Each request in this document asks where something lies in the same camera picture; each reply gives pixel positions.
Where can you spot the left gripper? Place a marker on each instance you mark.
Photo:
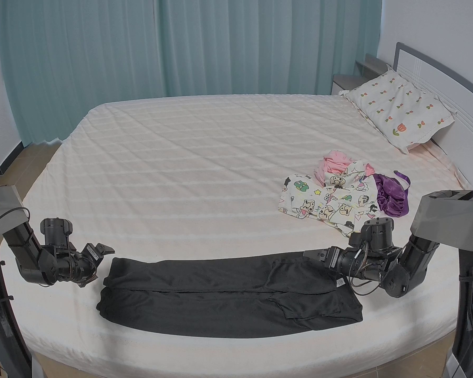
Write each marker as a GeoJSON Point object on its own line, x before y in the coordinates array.
{"type": "Point", "coordinates": [87, 264]}

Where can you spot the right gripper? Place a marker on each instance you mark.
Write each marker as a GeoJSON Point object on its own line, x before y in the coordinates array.
{"type": "Point", "coordinates": [345, 260]}

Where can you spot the black T-shirt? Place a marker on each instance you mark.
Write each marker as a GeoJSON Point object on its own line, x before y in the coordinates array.
{"type": "Point", "coordinates": [220, 297]}

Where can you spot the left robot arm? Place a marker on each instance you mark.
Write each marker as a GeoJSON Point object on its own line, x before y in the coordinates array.
{"type": "Point", "coordinates": [23, 258]}

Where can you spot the bed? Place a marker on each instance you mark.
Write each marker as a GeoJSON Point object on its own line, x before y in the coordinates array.
{"type": "Point", "coordinates": [201, 152]}

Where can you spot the white printed pyjama top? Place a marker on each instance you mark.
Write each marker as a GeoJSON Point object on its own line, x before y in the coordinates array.
{"type": "Point", "coordinates": [323, 207]}

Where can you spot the pink garment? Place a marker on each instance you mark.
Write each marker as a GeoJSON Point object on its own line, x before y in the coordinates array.
{"type": "Point", "coordinates": [333, 165]}

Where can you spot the purple garment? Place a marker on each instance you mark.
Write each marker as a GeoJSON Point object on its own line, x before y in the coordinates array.
{"type": "Point", "coordinates": [392, 195]}

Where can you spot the white printed pillow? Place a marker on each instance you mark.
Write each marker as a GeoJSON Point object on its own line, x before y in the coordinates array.
{"type": "Point", "coordinates": [398, 108]}

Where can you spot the grey bedside table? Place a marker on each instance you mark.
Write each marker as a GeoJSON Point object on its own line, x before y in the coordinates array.
{"type": "Point", "coordinates": [349, 81]}

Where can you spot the blue-green curtain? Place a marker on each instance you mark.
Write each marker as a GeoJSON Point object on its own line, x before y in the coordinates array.
{"type": "Point", "coordinates": [82, 53]}
{"type": "Point", "coordinates": [260, 34]}

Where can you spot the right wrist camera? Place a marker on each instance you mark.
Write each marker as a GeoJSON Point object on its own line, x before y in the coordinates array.
{"type": "Point", "coordinates": [356, 240]}

